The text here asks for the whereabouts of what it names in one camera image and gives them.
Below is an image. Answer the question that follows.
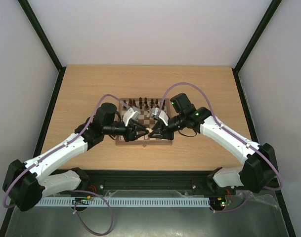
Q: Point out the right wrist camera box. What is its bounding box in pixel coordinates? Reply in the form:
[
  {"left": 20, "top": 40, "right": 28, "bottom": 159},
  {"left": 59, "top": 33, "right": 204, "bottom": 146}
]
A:
[{"left": 150, "top": 107, "right": 169, "bottom": 129}]

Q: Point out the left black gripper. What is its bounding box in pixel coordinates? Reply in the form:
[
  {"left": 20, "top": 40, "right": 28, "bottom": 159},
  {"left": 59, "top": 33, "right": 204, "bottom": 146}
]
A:
[{"left": 104, "top": 119, "right": 149, "bottom": 142}]

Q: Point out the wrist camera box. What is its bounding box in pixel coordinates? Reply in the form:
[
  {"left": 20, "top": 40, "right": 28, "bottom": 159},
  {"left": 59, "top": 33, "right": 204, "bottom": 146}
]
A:
[
  {"left": 122, "top": 106, "right": 141, "bottom": 127},
  {"left": 150, "top": 107, "right": 169, "bottom": 129}
]

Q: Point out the wooden chess board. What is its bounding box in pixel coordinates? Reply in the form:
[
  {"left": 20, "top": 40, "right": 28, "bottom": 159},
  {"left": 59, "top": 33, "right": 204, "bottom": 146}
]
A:
[{"left": 115, "top": 97, "right": 172, "bottom": 147}]

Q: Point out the row of dark pieces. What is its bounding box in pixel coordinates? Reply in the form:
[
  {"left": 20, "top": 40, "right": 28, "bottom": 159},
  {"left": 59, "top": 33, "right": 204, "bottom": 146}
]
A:
[{"left": 122, "top": 97, "right": 162, "bottom": 111}]

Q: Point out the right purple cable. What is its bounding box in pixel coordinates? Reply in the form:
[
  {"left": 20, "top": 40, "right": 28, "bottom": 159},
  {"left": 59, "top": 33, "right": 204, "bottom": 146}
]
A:
[{"left": 161, "top": 82, "right": 283, "bottom": 213}]

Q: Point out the light blue cable duct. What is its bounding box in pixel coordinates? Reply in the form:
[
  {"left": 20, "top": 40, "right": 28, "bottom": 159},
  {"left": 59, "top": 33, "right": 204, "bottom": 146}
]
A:
[{"left": 36, "top": 197, "right": 210, "bottom": 207}]

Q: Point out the black aluminium frame rail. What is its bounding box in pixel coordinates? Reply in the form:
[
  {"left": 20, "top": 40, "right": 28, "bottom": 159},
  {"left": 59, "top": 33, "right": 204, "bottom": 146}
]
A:
[{"left": 16, "top": 169, "right": 279, "bottom": 198}]

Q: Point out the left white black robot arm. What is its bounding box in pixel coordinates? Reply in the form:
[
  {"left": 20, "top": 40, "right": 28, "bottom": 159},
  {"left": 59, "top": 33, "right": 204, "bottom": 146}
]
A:
[{"left": 2, "top": 103, "right": 149, "bottom": 211}]

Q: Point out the purple cable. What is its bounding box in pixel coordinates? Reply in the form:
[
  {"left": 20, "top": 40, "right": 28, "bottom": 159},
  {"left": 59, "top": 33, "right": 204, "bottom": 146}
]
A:
[
  {"left": 161, "top": 82, "right": 283, "bottom": 213},
  {"left": 1, "top": 94, "right": 131, "bottom": 234}
]

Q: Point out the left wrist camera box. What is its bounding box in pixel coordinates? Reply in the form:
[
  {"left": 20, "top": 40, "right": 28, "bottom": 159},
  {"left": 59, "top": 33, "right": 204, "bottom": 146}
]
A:
[{"left": 122, "top": 106, "right": 141, "bottom": 127}]

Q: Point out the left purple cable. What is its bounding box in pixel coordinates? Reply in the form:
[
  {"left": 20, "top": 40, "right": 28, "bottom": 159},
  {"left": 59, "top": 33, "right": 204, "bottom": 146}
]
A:
[{"left": 1, "top": 94, "right": 131, "bottom": 234}]

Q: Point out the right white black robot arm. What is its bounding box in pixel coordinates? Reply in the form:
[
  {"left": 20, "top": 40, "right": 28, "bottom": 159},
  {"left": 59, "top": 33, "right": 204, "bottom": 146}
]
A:
[{"left": 149, "top": 93, "right": 277, "bottom": 194}]

